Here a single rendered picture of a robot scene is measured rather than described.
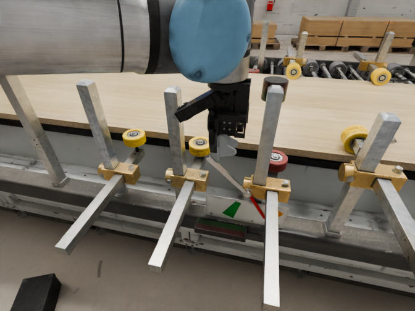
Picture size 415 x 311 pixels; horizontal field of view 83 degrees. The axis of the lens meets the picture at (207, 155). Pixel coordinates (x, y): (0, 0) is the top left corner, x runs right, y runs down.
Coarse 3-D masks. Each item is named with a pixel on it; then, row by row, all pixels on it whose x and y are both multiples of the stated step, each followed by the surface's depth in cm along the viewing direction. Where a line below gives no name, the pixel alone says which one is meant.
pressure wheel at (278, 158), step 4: (272, 152) 76; (276, 152) 75; (280, 152) 75; (272, 156) 74; (276, 156) 73; (280, 156) 74; (284, 156) 74; (272, 160) 72; (276, 160) 72; (280, 160) 72; (284, 160) 72; (272, 164) 71; (276, 164) 70; (280, 164) 71; (284, 164) 71; (272, 168) 72; (276, 168) 71; (280, 168) 72; (284, 168) 73; (276, 172) 72
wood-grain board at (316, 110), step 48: (0, 96) 114; (48, 96) 114; (144, 96) 114; (192, 96) 114; (288, 96) 114; (336, 96) 114; (384, 96) 114; (240, 144) 82; (288, 144) 80; (336, 144) 80
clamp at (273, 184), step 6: (246, 180) 70; (252, 180) 70; (270, 180) 70; (276, 180) 70; (282, 180) 70; (288, 180) 70; (246, 186) 69; (252, 186) 68; (258, 186) 68; (264, 186) 68; (270, 186) 68; (276, 186) 68; (282, 186) 68; (288, 186) 68; (252, 192) 70; (258, 192) 69; (264, 192) 69; (282, 192) 67; (288, 192) 67; (258, 198) 71; (264, 198) 70; (282, 198) 68; (288, 198) 68
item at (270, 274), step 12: (276, 192) 67; (276, 204) 64; (276, 216) 60; (264, 228) 60; (276, 228) 57; (264, 240) 57; (276, 240) 55; (264, 252) 53; (276, 252) 52; (264, 264) 50; (276, 264) 50; (264, 276) 48; (276, 276) 48; (264, 288) 46; (276, 288) 46; (264, 300) 45; (276, 300) 45
